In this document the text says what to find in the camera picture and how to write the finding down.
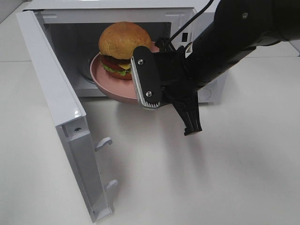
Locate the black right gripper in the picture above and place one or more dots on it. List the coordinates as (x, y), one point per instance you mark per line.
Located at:
(176, 76)

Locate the round white door button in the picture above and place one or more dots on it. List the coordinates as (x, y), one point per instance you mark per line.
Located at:
(204, 94)

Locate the pink round plate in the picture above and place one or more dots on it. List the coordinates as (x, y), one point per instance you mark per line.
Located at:
(117, 89)

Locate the burger with sesame-free bun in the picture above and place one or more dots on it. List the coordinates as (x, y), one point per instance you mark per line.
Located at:
(116, 45)

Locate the white microwave door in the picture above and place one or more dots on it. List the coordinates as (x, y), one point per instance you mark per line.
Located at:
(68, 115)

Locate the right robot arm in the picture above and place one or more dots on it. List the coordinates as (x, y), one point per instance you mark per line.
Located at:
(240, 26)

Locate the glass microwave turntable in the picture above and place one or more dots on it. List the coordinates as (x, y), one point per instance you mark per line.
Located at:
(84, 70)

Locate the white microwave oven body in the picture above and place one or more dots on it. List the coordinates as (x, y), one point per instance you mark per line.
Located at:
(74, 28)

